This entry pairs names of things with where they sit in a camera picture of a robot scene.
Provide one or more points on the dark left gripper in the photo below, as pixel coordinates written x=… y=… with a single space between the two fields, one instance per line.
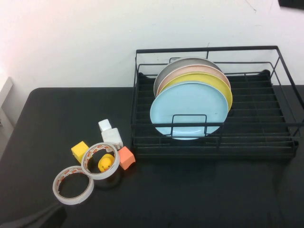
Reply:
x=54 y=218

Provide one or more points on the light blue round plate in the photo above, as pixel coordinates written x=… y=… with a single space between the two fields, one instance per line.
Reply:
x=190 y=104

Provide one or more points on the grey round plate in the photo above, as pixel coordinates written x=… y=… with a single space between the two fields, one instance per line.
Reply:
x=180 y=62

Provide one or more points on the pink round plate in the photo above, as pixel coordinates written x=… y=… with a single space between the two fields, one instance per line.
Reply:
x=190 y=70

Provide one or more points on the yellow round plate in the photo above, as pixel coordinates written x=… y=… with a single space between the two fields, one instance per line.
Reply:
x=213 y=82

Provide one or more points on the white double-sided tape roll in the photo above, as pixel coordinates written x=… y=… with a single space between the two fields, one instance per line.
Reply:
x=69 y=201
x=99 y=176

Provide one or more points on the yellow foam cube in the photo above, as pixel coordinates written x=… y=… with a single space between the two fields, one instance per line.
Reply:
x=79 y=149

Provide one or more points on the yellow rubber duck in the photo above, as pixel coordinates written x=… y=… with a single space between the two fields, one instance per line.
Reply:
x=105 y=162

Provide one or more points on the orange foam cube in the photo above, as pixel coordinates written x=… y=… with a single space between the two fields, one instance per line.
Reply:
x=127 y=156

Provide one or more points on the white power adapter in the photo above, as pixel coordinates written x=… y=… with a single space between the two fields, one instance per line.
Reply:
x=110 y=136

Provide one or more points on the small white cube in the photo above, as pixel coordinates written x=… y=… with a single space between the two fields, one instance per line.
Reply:
x=104 y=124

